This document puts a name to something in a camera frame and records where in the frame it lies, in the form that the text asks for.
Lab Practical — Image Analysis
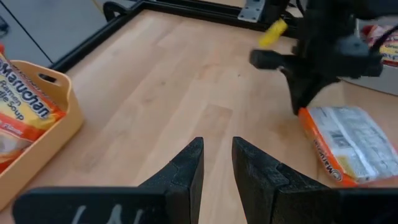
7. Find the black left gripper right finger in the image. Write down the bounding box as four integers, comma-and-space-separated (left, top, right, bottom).
231, 136, 398, 224

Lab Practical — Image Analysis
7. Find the yellow plastic bin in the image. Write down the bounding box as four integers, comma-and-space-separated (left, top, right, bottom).
0, 59, 85, 212

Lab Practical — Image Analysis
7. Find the orange Maruchan chicken ramen pack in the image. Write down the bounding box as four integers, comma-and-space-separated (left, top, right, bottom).
297, 105, 398, 188
0, 43, 67, 174

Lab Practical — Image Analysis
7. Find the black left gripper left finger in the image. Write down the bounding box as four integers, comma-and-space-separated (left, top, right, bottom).
12, 136, 205, 224

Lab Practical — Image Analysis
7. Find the black metal table frame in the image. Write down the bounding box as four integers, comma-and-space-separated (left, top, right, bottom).
49, 0, 305, 74

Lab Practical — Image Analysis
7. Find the yellow tag on gripper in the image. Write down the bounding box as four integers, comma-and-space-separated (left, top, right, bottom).
257, 17, 289, 48

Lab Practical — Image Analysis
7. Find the red Maruchan ramen pack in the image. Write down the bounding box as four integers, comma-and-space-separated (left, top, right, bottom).
362, 24, 398, 68

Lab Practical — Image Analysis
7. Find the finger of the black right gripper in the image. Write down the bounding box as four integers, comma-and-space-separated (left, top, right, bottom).
281, 67, 312, 116
303, 76, 341, 108

